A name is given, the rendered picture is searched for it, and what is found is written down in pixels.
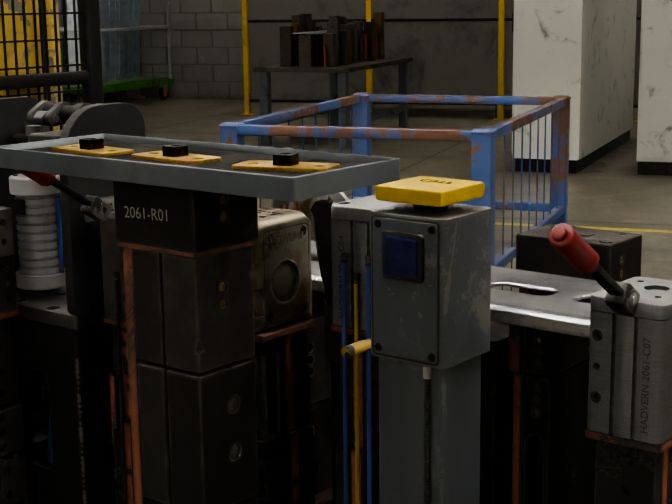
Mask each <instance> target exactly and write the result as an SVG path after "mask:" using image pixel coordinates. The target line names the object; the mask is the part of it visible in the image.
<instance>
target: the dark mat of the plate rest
mask: <svg viewBox="0 0 672 504"><path fill-rule="evenodd" d="M104 146H108V147H117V148H126V149H133V150H134V153H132V154H135V153H144V152H152V151H162V146H163V145H153V144H141V143H130V142H119V141H108V140H104ZM28 150H31V151H41V152H51V153H61V154H70V155H80V156H90V155H82V154H74V153H66V152H58V151H51V147H44V148H36V149H28ZM188 152H189V153H191V154H200V155H209V156H217V157H221V161H218V162H210V163H203V164H196V165H185V164H176V163H168V162H160V161H152V160H144V159H136V158H131V154H124V155H116V156H108V157H100V158H110V159H120V160H129V161H139V162H149V163H159V164H169V165H179V166H188V167H198V168H208V169H218V170H228V171H238V172H247V173H257V174H267V175H277V176H287V177H295V176H301V175H306V174H312V173H308V172H284V171H261V170H237V169H232V165H234V164H237V163H241V162H244V161H248V160H264V161H273V157H272V155H266V154H255V153H243V152H232V151H221V150H209V149H198V148H188ZM90 157H98V156H90ZM299 162H315V163H338V164H340V168H345V167H350V166H356V165H362V164H367V163H356V162H345V161H333V160H322V159H311V158H299Z"/></svg>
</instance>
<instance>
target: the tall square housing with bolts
mask: <svg viewBox="0 0 672 504"><path fill-rule="evenodd" d="M397 204H402V203H397V202H388V201H379V200H377V199H376V194H375V195H371V196H366V197H361V198H357V199H352V200H347V201H343V202H338V203H334V204H332V206H331V217H332V218H331V243H332V315H333V323H332V324H331V331H335V332H340V351H341V349H342V348H343V347H344V346H346V345H350V344H352V343H355V342H358V341H361V340H365V339H367V338H369V337H371V268H370V211H372V210H375V209H380V208H384V207H389V206H393V205H397ZM341 429H342V441H343V445H342V446H340V447H338V448H337V504H380V476H379V357H377V356H373V355H372V354H371V348H370V349H367V351H365V352H362V353H360V354H357V355H354V356H352V357H350V358H348V359H347V358H345V357H343V355H342V354H341Z"/></svg>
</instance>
